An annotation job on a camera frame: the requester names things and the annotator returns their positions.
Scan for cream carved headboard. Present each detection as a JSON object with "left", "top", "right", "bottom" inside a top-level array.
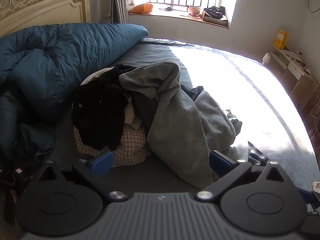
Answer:
[{"left": 0, "top": 0, "right": 92, "bottom": 38}]

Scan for black garment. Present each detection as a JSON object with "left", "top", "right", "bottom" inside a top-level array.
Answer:
[{"left": 71, "top": 64, "right": 137, "bottom": 152}]

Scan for yellow box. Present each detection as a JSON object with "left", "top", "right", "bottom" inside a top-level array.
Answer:
[{"left": 272, "top": 29, "right": 288, "bottom": 50}]

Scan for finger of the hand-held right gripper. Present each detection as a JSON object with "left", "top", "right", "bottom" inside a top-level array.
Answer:
[{"left": 298, "top": 188, "right": 315, "bottom": 205}]

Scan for black gear with straps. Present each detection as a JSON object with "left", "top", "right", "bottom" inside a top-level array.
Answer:
[{"left": 0, "top": 164, "right": 34, "bottom": 226}]

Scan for dark plaid shirt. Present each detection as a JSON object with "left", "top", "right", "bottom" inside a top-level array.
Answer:
[{"left": 247, "top": 141, "right": 270, "bottom": 167}]

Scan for wooden desk with drawers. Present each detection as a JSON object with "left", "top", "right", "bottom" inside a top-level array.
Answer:
[{"left": 271, "top": 43, "right": 320, "bottom": 107}]

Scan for pink pot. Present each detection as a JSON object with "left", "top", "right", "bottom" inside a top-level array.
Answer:
[{"left": 186, "top": 4, "right": 202, "bottom": 16}]

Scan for grey hoodie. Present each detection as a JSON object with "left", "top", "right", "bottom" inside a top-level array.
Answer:
[{"left": 119, "top": 61, "right": 243, "bottom": 190}]

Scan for grey curtain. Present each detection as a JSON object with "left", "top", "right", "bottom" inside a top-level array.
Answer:
[{"left": 101, "top": 0, "right": 131, "bottom": 25}]

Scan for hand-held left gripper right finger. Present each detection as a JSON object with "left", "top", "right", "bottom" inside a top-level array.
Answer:
[{"left": 195, "top": 149, "right": 288, "bottom": 202}]

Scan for orange bag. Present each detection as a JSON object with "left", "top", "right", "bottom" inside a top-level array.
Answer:
[{"left": 129, "top": 3, "right": 155, "bottom": 14}]

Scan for grey bed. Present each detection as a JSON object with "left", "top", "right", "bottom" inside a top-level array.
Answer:
[{"left": 49, "top": 37, "right": 317, "bottom": 198}]

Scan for dark items on windowsill box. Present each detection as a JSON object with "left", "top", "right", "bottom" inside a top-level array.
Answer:
[{"left": 201, "top": 6, "right": 230, "bottom": 27}]

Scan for shoe rack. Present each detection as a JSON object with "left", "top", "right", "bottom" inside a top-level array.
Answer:
[{"left": 301, "top": 97, "right": 320, "bottom": 146}]

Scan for blue duvet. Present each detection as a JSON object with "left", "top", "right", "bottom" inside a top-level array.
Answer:
[{"left": 0, "top": 23, "right": 150, "bottom": 155}]

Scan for pink houndstooth sweater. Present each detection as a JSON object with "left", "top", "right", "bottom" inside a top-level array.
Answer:
[{"left": 74, "top": 124, "right": 151, "bottom": 168}]

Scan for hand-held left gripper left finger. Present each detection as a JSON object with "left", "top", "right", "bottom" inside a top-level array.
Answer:
[{"left": 37, "top": 149, "right": 127, "bottom": 203}]

